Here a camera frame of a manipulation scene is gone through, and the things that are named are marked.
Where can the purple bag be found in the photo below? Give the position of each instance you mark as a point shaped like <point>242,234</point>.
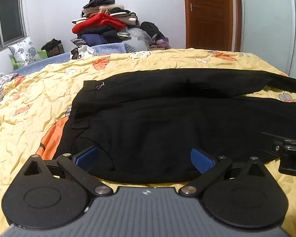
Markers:
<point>162,42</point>

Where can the pile of folded clothes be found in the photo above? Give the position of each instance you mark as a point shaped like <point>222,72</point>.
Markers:
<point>101,22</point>

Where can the brown wooden door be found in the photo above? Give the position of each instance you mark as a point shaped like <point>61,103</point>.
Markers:
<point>209,14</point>

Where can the black backpack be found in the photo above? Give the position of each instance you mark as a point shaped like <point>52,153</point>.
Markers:
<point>151,29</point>

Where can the clear plastic bag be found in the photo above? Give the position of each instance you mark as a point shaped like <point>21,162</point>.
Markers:
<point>138,35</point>

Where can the sliding window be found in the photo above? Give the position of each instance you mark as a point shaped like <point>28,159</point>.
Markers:
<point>9,19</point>

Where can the green plastic chair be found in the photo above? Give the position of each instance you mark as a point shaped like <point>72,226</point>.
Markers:
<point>43,53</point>

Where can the blue blanket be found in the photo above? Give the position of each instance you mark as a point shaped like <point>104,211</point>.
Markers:
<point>108,48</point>

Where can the white floral wardrobe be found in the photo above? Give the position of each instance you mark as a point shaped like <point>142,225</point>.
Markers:
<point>266,24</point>

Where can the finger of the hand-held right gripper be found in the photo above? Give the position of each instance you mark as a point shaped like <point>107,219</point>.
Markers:
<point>271,143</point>

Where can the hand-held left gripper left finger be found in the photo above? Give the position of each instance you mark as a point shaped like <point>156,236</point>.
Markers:
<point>87,158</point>

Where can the yellow floral quilt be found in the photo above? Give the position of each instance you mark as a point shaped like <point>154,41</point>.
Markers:
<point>27,118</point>

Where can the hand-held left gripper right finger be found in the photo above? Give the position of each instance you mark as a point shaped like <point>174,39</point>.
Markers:
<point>202,162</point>

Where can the striped cloth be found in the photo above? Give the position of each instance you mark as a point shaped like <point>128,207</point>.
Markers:
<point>0,81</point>

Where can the black and white cloth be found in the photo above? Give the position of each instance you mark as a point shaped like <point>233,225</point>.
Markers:
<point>82,51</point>

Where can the black bag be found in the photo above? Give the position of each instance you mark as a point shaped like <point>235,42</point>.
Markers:
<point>51,45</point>

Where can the grey floral pillow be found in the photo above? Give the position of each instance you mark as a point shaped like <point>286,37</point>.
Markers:
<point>23,51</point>

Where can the black pants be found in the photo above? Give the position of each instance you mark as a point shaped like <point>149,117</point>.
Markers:
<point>162,128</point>

